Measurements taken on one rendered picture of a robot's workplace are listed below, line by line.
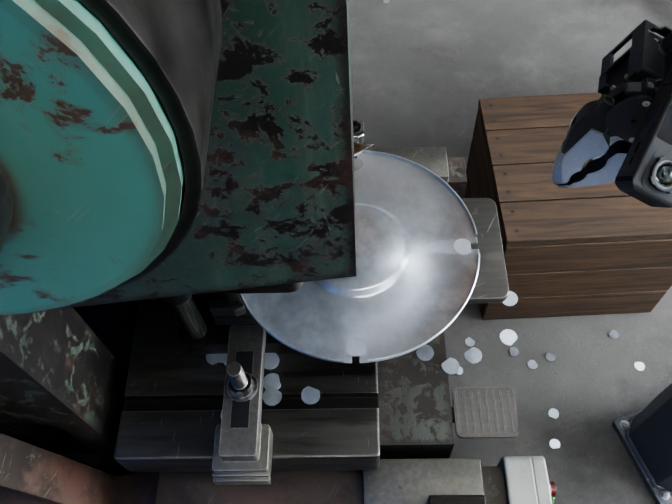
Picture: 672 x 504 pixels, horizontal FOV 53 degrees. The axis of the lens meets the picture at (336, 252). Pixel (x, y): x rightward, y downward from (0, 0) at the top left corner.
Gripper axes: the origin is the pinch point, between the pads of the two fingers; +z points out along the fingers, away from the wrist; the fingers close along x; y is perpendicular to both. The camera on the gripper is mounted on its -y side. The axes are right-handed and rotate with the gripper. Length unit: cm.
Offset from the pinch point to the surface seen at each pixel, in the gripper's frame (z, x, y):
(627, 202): 44, -43, 46
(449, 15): 96, -13, 136
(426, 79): 97, -11, 106
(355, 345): 20.5, 9.5, -15.3
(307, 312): 23.0, 15.1, -12.8
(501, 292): 14.9, -3.6, -4.8
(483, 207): 16.4, 0.0, 6.3
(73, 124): -30, 33, -35
